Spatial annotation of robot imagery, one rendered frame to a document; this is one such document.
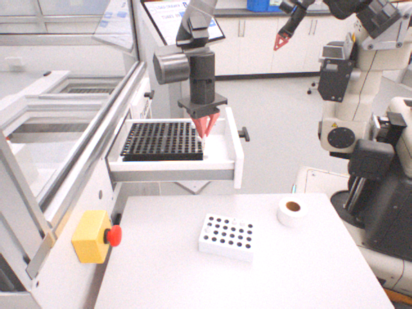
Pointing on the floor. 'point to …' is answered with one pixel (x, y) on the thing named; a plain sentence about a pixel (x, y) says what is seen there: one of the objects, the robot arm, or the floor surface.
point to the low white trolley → (138, 277)
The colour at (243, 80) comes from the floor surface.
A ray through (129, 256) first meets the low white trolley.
